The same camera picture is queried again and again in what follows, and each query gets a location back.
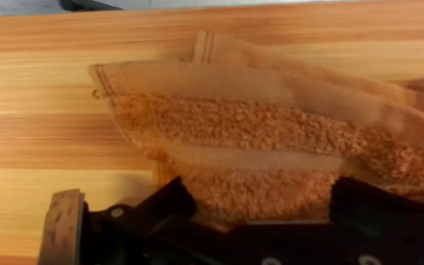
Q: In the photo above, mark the wooden wrist block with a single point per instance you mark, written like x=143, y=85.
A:
x=61, y=240

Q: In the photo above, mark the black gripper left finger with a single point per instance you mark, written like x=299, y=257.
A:
x=143, y=218

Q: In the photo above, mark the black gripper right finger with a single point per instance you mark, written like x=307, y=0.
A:
x=366, y=209

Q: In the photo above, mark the orange towel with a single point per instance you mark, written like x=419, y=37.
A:
x=261, y=135

